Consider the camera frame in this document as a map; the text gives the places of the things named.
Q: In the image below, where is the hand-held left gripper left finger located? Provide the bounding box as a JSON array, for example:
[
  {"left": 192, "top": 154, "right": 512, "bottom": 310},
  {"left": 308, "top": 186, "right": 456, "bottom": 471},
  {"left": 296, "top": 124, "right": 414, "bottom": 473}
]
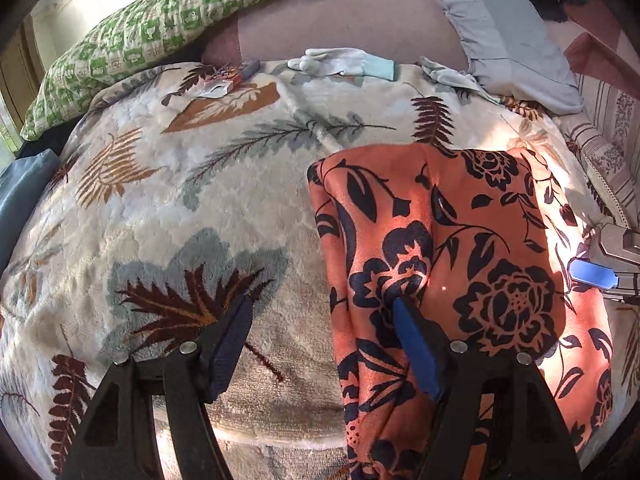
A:
[{"left": 59, "top": 292, "right": 253, "bottom": 480}]

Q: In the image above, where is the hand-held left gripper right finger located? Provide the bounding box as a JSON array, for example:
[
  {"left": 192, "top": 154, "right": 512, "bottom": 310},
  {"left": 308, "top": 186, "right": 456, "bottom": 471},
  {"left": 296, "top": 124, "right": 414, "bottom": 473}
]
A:
[{"left": 391, "top": 297, "right": 583, "bottom": 480}]

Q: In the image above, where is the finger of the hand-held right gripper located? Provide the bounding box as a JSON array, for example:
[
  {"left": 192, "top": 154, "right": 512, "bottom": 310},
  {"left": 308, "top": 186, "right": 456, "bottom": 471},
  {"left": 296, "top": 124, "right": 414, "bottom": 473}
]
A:
[
  {"left": 582, "top": 222, "right": 640, "bottom": 273},
  {"left": 569, "top": 257, "right": 640, "bottom": 305}
]

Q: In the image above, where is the orange black floral garment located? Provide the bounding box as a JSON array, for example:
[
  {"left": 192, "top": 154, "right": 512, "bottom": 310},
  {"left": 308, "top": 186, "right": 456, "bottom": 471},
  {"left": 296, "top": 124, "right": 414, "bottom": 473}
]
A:
[{"left": 307, "top": 144, "right": 616, "bottom": 480}]

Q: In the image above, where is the striped floral bed sheet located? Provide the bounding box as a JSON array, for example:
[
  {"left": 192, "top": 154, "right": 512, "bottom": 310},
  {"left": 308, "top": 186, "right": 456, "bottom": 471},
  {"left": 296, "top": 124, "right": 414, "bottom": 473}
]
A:
[{"left": 557, "top": 75, "right": 640, "bottom": 233}]

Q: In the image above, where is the beige leaf-print blanket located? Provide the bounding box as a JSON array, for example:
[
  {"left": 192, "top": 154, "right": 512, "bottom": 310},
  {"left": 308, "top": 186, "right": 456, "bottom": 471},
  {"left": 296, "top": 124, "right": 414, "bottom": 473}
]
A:
[{"left": 0, "top": 60, "right": 640, "bottom": 480}]

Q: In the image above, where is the pink patterned cloth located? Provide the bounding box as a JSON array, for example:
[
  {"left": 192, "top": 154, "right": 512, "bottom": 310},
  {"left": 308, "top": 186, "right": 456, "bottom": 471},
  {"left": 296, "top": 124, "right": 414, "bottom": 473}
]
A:
[{"left": 544, "top": 2, "right": 637, "bottom": 96}]

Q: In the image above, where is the grey pillow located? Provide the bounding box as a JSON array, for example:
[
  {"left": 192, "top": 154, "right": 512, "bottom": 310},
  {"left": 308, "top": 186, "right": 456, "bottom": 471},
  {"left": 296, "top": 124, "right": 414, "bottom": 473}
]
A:
[{"left": 407, "top": 0, "right": 586, "bottom": 116}]

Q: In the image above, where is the blue-grey cloth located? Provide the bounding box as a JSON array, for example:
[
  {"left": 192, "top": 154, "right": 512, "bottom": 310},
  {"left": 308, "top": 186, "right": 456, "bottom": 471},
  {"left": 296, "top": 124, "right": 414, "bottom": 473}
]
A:
[{"left": 0, "top": 147, "right": 61, "bottom": 276}]

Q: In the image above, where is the colourful printed packet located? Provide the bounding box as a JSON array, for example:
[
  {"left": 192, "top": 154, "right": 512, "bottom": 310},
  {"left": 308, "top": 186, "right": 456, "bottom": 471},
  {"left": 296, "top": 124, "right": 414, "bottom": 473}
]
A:
[{"left": 195, "top": 60, "right": 262, "bottom": 100}]

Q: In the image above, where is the white glove with teal cuff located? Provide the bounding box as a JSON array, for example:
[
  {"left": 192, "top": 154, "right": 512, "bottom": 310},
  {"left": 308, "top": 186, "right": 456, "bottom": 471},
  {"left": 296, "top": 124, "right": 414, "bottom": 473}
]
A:
[{"left": 287, "top": 47, "right": 398, "bottom": 81}]

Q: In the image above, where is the window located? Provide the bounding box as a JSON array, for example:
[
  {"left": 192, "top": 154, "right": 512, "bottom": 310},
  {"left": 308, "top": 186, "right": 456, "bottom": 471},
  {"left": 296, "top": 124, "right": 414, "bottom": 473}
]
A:
[{"left": 0, "top": 105, "right": 24, "bottom": 155}]

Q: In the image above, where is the green checkered pillow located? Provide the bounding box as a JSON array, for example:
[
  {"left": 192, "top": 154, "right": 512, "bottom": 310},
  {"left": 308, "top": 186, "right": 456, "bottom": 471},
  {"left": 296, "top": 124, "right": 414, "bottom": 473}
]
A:
[{"left": 21, "top": 0, "right": 312, "bottom": 142}]

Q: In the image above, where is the pink bed sheet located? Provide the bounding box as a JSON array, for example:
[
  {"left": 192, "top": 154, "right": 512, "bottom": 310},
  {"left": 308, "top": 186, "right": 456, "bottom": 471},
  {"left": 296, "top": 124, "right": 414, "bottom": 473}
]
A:
[{"left": 200, "top": 0, "right": 468, "bottom": 73}]

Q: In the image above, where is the wooden cabinet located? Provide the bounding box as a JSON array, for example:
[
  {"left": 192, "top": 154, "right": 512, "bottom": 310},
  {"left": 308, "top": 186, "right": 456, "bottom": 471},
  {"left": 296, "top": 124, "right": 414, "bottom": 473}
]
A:
[{"left": 0, "top": 25, "right": 47, "bottom": 107}]

